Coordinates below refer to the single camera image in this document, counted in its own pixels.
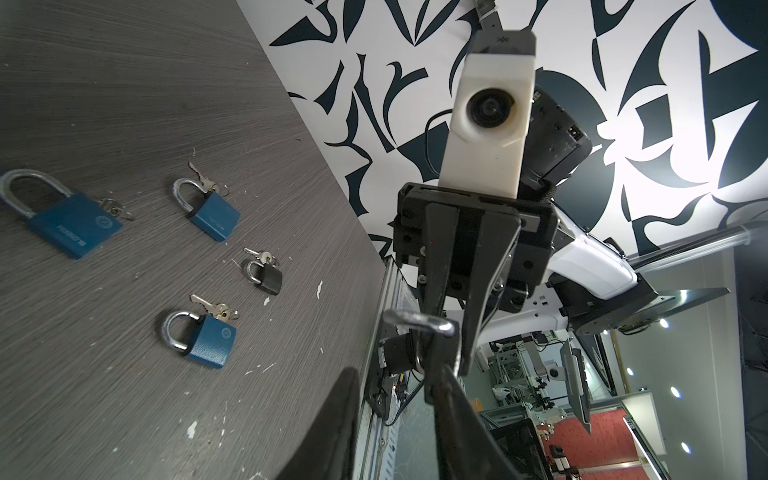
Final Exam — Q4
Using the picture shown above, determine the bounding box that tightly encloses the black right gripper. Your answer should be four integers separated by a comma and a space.
392, 183, 559, 376

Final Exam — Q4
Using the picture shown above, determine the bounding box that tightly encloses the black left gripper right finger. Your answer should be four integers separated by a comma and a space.
431, 365, 522, 479

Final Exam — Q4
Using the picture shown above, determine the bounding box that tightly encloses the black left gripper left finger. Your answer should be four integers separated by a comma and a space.
277, 367, 361, 480

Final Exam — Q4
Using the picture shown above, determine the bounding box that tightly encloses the black padlock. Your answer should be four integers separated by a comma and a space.
379, 309, 462, 405
243, 248, 283, 296

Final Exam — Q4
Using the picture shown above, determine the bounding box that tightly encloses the blue padlock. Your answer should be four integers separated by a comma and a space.
1, 169, 135, 259
172, 161, 241, 242
159, 294, 239, 369

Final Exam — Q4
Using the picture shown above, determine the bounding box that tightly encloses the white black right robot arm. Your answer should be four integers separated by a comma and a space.
393, 89, 726, 375

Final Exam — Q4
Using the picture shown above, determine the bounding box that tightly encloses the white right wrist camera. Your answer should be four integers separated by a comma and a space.
438, 29, 536, 199

